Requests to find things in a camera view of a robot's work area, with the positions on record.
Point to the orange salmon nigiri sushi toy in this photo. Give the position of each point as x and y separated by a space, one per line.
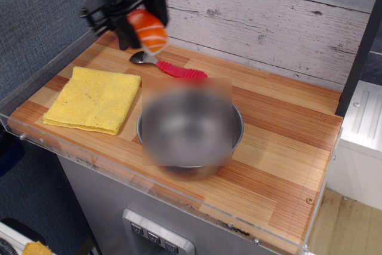
150 31

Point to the yellow folded cloth napkin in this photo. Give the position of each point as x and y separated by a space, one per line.
94 100

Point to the clear acrylic table guard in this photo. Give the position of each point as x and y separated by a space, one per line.
270 193

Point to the stainless steel bowl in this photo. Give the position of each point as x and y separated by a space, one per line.
187 140

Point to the grey metal cabinet base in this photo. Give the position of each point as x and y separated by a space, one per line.
103 201

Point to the grey cabinet control panel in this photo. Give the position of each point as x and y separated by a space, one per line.
136 224

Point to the yellow object bottom left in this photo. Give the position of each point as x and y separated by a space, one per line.
36 248

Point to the white appliance at right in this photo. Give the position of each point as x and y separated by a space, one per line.
355 170

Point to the red handled metal spoon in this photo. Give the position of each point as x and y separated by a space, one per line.
179 72

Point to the dark right vertical post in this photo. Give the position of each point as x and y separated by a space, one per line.
367 41

